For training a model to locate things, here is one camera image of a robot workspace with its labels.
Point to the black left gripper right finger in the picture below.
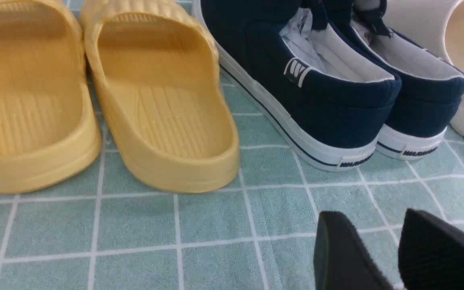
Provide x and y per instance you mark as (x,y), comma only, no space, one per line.
(430,253)

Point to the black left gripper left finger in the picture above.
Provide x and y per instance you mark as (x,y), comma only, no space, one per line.
(341,260)

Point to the navy canvas sneaker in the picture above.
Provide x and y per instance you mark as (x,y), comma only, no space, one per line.
(431,89)
(325,97)

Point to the green checkered cloth mat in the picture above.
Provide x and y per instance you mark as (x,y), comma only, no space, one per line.
(103,229)

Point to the left cream foam slide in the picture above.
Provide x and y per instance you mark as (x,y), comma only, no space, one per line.
(437,25)

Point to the right yellow slipper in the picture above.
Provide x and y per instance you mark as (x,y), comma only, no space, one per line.
(157,79)

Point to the yellow slipper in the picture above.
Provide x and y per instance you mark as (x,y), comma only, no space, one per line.
(48,128)
(157,79)

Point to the left yellow slipper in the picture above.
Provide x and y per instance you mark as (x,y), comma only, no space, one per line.
(48,128)

